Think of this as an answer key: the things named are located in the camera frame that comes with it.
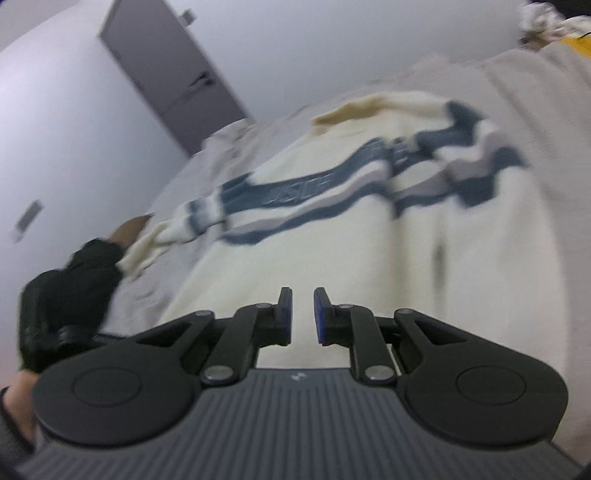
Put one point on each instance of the grey wall switch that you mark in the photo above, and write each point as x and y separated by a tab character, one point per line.
188	15

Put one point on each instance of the brown pillow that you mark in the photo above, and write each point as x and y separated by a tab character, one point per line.
134	230

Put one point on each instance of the grey bed duvet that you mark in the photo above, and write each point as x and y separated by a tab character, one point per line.
531	92

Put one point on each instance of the cream sweater with blue stripes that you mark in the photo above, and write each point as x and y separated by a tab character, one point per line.
369	240

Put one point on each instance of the person's left forearm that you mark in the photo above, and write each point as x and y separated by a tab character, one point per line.
21	397

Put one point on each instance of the yellow printed cloth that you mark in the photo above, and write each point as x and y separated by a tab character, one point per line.
577	44

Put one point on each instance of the grey door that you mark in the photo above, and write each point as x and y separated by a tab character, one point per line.
171	69

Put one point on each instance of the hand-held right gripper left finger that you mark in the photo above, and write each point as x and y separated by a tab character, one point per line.
286	318

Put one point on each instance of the white crumpled cloth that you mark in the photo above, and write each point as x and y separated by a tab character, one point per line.
540	18

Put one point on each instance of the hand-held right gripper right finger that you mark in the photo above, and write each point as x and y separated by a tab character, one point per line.
319	318

